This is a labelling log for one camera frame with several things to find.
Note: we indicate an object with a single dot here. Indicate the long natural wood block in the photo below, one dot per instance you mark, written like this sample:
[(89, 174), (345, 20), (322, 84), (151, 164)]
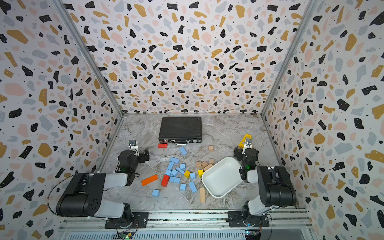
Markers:
[(202, 196)]

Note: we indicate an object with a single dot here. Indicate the blue block top cluster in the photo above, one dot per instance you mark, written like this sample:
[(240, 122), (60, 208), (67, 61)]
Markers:
[(174, 160)]

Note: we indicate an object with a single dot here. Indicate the small red block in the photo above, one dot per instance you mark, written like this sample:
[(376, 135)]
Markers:
[(162, 146)]

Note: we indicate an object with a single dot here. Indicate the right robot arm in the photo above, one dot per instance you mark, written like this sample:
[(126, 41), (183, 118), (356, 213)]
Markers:
[(275, 190)]

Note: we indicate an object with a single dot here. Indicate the yellow cube left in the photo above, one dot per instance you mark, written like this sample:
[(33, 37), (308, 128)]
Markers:
[(187, 174)]

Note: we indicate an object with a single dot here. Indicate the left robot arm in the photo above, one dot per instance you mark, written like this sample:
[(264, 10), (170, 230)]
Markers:
[(83, 196)]

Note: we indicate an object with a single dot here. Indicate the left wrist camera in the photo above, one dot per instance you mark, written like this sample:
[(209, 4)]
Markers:
[(133, 145)]

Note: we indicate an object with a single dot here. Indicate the blue cube left cluster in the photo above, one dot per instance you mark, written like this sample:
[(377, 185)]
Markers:
[(168, 172)]

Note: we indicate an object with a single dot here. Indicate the lone blue cube front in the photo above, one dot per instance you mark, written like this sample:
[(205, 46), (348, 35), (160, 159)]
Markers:
[(156, 193)]

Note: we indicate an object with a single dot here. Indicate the white plastic tray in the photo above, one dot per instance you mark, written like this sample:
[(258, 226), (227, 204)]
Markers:
[(223, 177)]

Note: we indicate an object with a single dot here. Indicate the red upright block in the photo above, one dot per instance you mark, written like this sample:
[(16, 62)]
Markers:
[(165, 181)]

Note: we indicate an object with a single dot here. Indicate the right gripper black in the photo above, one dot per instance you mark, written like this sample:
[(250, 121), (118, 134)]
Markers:
[(245, 150)]

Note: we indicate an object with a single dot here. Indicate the yellow triangle block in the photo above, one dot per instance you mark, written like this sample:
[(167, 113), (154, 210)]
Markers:
[(243, 141)]

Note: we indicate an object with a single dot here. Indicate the wood block cluster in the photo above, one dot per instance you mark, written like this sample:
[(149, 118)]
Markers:
[(205, 165)]

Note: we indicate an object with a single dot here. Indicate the black hard case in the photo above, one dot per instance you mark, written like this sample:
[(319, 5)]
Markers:
[(181, 130)]

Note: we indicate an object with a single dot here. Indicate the aluminium front rail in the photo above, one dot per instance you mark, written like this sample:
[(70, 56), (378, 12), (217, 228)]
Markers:
[(280, 224)]

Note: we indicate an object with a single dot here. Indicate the blue block beside red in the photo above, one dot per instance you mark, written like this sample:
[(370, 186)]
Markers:
[(175, 180)]

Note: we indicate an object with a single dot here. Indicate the yellow cube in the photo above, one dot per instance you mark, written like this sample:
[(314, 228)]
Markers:
[(187, 174), (200, 173)]

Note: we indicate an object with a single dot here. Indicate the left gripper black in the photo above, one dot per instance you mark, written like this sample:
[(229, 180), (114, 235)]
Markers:
[(143, 155)]

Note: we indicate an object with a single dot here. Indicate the orange long block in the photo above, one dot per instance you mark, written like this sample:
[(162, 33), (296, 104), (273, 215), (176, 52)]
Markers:
[(149, 180)]

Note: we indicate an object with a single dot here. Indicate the yellow cube right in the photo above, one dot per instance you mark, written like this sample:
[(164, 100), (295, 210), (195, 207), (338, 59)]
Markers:
[(200, 173)]

